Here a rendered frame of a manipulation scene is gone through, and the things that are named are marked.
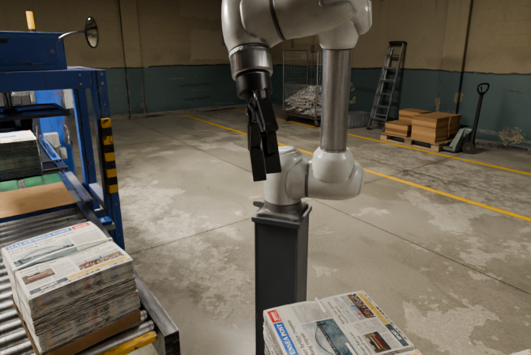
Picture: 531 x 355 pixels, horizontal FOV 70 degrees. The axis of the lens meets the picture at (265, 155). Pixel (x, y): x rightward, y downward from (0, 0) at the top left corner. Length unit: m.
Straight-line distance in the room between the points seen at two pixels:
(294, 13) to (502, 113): 7.10
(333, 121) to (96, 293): 0.95
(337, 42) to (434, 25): 7.06
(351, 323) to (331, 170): 0.52
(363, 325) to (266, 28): 0.93
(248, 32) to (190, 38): 10.05
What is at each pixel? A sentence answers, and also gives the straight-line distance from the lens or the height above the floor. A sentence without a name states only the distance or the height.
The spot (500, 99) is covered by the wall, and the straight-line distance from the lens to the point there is 7.77.
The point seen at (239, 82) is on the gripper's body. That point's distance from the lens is 0.80.
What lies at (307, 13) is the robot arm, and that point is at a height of 1.72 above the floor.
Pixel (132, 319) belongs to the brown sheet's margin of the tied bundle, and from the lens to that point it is 1.37.
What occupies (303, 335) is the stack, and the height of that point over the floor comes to 0.83.
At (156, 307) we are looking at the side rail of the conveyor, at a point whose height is 0.80.
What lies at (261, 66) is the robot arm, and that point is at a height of 1.62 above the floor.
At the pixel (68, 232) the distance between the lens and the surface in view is 1.53.
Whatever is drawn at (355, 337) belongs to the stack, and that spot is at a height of 0.83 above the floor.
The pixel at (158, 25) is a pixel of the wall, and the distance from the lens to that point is 10.52.
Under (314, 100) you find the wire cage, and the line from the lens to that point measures 8.56.
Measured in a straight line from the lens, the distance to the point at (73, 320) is 1.28.
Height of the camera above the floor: 1.64
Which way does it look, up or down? 15 degrees down
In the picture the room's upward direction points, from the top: straight up
